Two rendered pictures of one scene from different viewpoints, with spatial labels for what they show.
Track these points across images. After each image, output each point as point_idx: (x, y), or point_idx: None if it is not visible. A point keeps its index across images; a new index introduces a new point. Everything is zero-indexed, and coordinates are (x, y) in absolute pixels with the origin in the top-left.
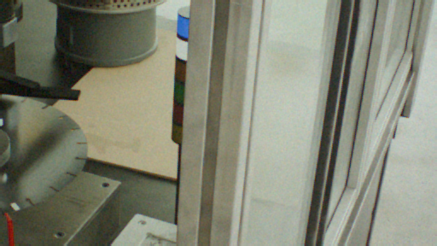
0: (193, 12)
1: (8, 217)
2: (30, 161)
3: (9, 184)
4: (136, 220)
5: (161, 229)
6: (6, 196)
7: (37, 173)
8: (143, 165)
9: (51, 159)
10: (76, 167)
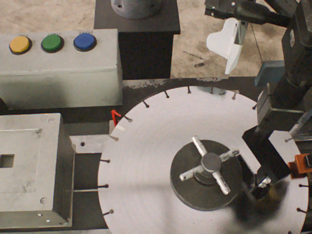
0: None
1: (115, 112)
2: (146, 184)
3: (141, 148)
4: (49, 200)
5: (26, 200)
6: (133, 134)
7: (130, 172)
8: None
9: (131, 198)
10: (103, 197)
